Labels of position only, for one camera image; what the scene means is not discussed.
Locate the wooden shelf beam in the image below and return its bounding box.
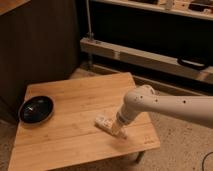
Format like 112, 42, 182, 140
80, 38, 213, 84

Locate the black ceramic bowl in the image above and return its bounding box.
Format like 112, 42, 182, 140
18, 96, 54, 124

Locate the metal pole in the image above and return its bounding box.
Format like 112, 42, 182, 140
86, 0, 93, 70

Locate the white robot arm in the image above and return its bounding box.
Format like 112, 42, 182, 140
112, 85, 213, 134

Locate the wooden table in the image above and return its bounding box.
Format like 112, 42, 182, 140
8, 73, 160, 171

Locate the black handle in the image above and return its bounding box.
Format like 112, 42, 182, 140
177, 57, 209, 71

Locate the dark wooden cabinet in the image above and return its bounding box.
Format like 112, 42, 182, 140
0, 0, 79, 123

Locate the upper wooden shelf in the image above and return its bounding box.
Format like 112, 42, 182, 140
93, 0, 213, 21

